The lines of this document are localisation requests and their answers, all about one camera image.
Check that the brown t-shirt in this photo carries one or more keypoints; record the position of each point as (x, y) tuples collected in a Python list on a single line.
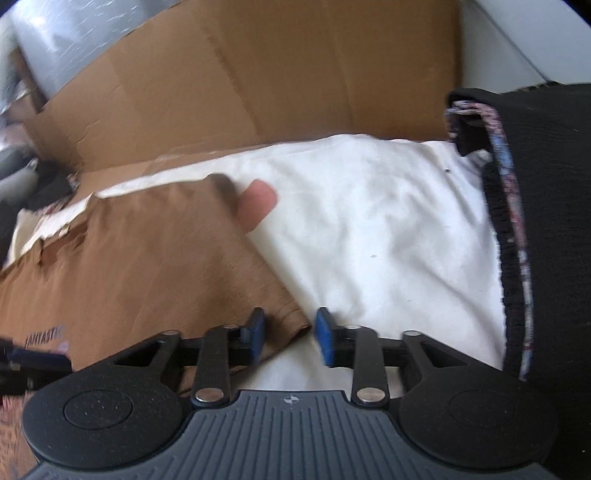
[(138, 277)]

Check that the folded brown cardboard sheet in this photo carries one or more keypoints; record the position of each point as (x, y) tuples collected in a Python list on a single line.
[(231, 83)]

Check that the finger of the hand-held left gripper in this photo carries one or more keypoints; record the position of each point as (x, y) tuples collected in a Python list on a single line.
[(41, 359)]

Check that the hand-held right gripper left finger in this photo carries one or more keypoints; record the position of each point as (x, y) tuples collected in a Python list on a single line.
[(256, 334)]

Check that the folded black knit sweater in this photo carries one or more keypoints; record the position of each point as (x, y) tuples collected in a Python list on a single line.
[(554, 184)]

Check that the grey plastic wrapped mattress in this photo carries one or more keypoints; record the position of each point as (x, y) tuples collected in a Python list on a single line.
[(60, 37)]

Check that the crumpled black garment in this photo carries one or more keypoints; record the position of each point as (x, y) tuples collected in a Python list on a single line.
[(51, 189)]

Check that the grey neck pillow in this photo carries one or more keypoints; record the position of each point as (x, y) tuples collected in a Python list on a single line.
[(14, 180)]

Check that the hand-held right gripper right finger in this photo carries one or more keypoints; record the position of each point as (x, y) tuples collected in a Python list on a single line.
[(325, 339)]

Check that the cream bear print blanket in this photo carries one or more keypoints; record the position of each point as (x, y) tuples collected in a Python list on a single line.
[(369, 230)]

